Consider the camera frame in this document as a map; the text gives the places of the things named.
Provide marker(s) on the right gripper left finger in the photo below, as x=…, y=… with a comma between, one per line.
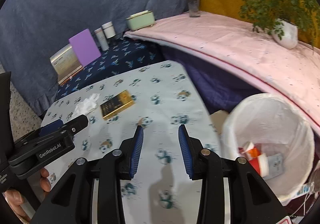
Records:
x=131, y=150

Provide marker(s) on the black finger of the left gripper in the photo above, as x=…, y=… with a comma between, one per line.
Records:
x=58, y=129

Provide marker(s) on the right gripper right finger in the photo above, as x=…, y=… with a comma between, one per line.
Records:
x=190, y=149

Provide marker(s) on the white tissue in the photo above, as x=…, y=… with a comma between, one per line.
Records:
x=87, y=105

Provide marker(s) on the gold cigarette box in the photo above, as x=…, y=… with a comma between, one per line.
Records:
x=116, y=104

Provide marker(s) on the red white paper cup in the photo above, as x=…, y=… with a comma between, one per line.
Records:
x=260, y=164

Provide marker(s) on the orange plastic wrapper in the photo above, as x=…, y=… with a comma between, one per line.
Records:
x=254, y=153

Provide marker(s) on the white lined trash bin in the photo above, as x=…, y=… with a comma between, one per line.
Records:
x=277, y=127

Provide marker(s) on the person left hand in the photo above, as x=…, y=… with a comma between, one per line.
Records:
x=15, y=199

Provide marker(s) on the panda print tablecloth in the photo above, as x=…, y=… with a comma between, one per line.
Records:
x=164, y=98

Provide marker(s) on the gold white book box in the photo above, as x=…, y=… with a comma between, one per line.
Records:
x=65, y=63

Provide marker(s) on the purple card board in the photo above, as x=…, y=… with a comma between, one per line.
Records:
x=84, y=47

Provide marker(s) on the grey packet in bin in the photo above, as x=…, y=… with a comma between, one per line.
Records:
x=275, y=166

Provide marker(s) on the navy palm print cloth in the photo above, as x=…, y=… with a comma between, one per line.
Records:
x=127, y=55

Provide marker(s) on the white bottle tube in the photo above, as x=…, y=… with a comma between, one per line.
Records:
x=102, y=39

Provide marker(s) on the white jar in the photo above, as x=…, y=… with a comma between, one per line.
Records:
x=108, y=29

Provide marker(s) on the pink tablecloth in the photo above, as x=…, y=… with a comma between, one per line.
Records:
x=255, y=58

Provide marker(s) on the blue grey blanket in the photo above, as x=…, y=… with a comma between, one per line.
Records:
x=34, y=30

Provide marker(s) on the mint green tissue box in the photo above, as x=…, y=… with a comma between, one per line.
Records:
x=140, y=20

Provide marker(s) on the potted green plant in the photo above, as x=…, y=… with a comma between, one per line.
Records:
x=270, y=16

